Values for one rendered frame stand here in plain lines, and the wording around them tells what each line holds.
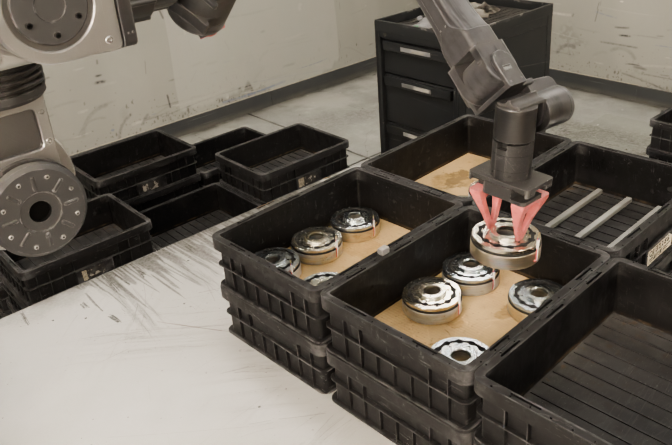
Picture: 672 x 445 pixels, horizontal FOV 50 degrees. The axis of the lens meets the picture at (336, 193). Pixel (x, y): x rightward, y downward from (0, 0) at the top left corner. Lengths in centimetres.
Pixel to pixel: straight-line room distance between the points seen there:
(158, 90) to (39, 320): 290
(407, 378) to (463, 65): 47
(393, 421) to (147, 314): 64
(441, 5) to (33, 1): 54
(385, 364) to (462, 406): 15
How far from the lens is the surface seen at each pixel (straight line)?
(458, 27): 104
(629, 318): 132
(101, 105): 432
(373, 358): 116
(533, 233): 113
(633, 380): 120
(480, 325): 126
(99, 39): 84
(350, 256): 146
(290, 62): 497
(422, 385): 111
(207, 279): 169
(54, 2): 82
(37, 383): 152
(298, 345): 131
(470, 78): 103
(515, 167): 103
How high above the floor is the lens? 158
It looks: 26 degrees down
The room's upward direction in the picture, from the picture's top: 5 degrees counter-clockwise
